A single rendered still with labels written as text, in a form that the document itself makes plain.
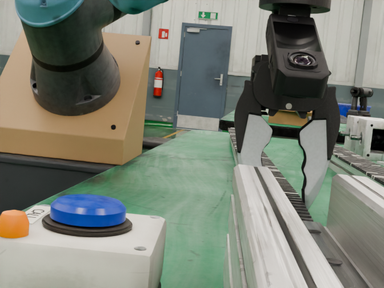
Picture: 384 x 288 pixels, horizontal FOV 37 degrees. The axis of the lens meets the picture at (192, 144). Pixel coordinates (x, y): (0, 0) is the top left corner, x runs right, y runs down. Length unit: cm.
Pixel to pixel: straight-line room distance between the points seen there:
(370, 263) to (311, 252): 12
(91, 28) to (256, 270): 72
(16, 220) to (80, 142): 65
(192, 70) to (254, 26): 148
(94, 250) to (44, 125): 69
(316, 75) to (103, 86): 52
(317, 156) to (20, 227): 35
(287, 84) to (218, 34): 1096
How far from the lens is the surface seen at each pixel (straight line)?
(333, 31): 1147
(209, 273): 44
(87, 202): 31
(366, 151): 141
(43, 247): 28
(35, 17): 85
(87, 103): 95
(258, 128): 56
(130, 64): 103
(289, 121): 256
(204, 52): 1144
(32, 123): 97
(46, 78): 94
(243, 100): 56
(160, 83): 1143
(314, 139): 57
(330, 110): 57
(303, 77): 49
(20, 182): 96
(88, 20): 87
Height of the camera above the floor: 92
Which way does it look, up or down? 6 degrees down
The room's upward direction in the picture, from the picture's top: 5 degrees clockwise
